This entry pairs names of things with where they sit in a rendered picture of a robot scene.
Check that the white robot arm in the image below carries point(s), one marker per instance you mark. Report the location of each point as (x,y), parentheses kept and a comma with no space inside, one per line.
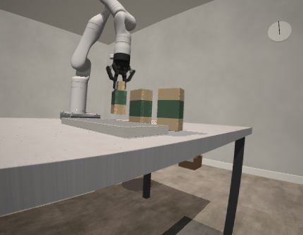
(123,22)

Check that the tan and green coffee pack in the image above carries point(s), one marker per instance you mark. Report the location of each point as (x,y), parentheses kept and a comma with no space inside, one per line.
(170,108)
(140,106)
(119,99)

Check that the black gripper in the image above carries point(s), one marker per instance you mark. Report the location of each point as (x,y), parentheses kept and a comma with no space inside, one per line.
(121,65)

